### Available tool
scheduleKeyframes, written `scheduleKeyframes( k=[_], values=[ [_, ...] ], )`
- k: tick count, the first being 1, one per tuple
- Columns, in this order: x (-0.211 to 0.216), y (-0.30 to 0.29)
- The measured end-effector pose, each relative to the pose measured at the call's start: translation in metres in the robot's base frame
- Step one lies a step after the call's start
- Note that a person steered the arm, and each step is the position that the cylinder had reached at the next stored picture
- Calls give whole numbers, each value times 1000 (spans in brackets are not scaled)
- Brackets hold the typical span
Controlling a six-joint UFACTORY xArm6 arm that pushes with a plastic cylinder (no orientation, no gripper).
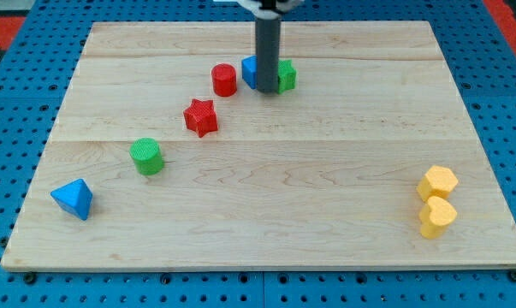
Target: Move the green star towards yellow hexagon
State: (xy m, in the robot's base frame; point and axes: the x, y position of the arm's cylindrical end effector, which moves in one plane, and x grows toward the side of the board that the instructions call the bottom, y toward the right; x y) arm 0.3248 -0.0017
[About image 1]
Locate wooden board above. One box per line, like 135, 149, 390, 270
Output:
1, 21, 516, 272

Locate yellow hexagon block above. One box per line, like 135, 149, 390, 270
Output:
416, 165, 459, 201

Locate green star block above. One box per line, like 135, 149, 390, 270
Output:
277, 59, 297, 94

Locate blue triangle block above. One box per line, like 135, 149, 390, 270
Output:
50, 179, 93, 221

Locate red star block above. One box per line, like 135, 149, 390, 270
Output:
183, 98, 218, 138

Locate green cylinder block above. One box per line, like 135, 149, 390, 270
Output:
129, 138, 164, 175

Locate blue cube block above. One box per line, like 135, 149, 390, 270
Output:
241, 55, 257, 89

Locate red cylinder block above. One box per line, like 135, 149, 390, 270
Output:
211, 63, 237, 97

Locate yellow heart block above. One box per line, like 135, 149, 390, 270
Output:
418, 196, 458, 240

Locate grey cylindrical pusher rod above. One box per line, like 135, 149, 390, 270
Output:
255, 9, 282, 93

